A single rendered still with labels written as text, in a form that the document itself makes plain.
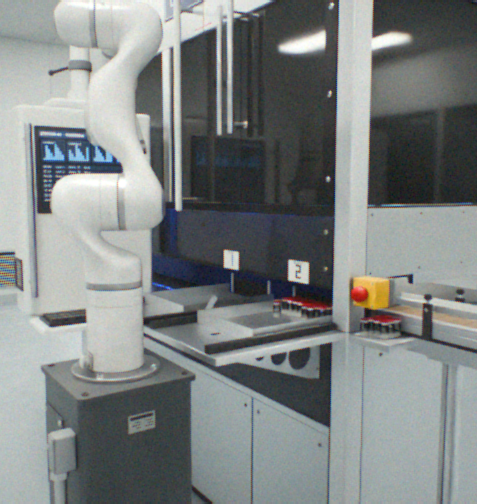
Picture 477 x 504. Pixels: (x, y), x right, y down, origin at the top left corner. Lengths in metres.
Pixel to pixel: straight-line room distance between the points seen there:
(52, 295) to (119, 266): 0.99
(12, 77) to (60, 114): 4.74
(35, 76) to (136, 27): 5.68
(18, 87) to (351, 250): 5.75
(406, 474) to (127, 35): 1.42
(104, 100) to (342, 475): 1.13
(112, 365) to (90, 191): 0.36
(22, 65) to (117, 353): 5.90
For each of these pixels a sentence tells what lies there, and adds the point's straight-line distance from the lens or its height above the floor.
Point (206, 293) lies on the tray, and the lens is 1.96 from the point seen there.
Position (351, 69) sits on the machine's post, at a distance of 1.47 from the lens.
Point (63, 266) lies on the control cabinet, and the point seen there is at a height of 0.98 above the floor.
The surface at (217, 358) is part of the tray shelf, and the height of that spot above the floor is 0.88.
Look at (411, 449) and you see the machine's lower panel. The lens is 1.82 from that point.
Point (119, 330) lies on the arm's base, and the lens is 1.17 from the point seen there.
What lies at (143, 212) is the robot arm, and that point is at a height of 1.20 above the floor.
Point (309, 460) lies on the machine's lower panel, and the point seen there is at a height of 0.48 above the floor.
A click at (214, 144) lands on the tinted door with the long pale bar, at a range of 1.95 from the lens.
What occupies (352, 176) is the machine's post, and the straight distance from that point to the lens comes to 1.43.
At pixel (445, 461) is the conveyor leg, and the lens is 1.57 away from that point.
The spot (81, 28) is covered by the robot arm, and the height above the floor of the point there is 1.58.
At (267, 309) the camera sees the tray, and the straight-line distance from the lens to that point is 1.69.
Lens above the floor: 1.24
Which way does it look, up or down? 6 degrees down
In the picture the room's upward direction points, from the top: straight up
